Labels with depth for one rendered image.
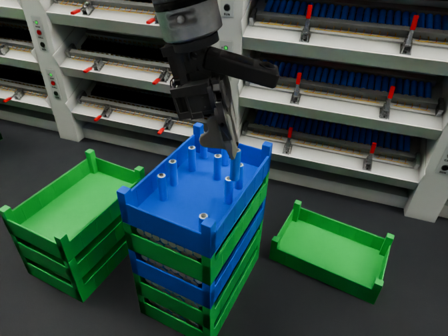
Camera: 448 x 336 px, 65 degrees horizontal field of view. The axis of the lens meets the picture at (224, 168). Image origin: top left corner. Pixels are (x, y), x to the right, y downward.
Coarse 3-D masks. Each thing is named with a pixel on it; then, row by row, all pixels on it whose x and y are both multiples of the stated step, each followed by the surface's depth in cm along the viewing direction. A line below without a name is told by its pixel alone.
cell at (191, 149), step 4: (188, 148) 80; (192, 148) 80; (188, 152) 81; (192, 152) 80; (188, 156) 81; (192, 156) 81; (188, 160) 82; (192, 160) 82; (192, 164) 82; (192, 168) 83
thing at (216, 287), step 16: (256, 224) 89; (240, 240) 88; (240, 256) 83; (144, 272) 77; (160, 272) 74; (224, 272) 74; (176, 288) 75; (192, 288) 72; (208, 288) 69; (208, 304) 72
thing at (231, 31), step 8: (240, 0) 98; (248, 0) 102; (240, 8) 100; (240, 16) 101; (224, 24) 103; (232, 24) 103; (240, 24) 102; (224, 32) 105; (232, 32) 104; (240, 32) 103; (224, 40) 106; (232, 40) 105; (240, 40) 105; (240, 48) 106; (248, 56) 116; (232, 80) 113; (232, 88) 114; (232, 96) 116; (240, 112) 122; (240, 120) 125
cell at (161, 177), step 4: (160, 176) 72; (164, 176) 72; (160, 180) 72; (164, 180) 72; (160, 184) 72; (164, 184) 72; (160, 188) 73; (164, 188) 73; (160, 192) 74; (164, 192) 74; (160, 196) 74; (164, 196) 74; (160, 200) 75; (164, 200) 75
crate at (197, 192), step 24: (192, 144) 88; (240, 144) 85; (264, 144) 80; (168, 168) 80; (264, 168) 80; (120, 192) 65; (144, 192) 74; (168, 192) 77; (192, 192) 78; (216, 192) 78; (240, 192) 78; (144, 216) 66; (168, 216) 71; (192, 216) 72; (216, 216) 72; (168, 240) 66; (192, 240) 63; (216, 240) 63
